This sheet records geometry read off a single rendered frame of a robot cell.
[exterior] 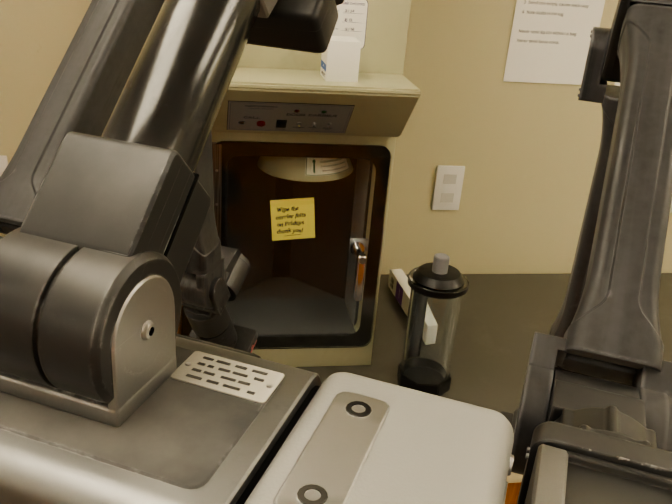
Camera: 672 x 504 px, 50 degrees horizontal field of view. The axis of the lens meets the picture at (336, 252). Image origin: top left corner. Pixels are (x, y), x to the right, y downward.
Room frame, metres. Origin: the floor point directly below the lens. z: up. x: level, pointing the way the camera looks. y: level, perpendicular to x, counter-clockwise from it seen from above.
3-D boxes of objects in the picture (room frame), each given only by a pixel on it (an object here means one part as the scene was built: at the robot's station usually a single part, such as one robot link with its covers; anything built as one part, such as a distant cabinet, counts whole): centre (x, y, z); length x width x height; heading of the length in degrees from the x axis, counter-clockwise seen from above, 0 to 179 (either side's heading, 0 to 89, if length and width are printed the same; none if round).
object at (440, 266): (1.16, -0.19, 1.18); 0.09 x 0.09 x 0.07
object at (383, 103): (1.12, 0.06, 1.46); 0.32 x 0.12 x 0.10; 101
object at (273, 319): (1.17, 0.07, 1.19); 0.30 x 0.01 x 0.40; 101
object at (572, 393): (0.39, -0.17, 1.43); 0.10 x 0.05 x 0.09; 163
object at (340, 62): (1.13, 0.02, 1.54); 0.05 x 0.05 x 0.06; 12
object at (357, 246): (1.16, -0.04, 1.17); 0.05 x 0.03 x 0.10; 11
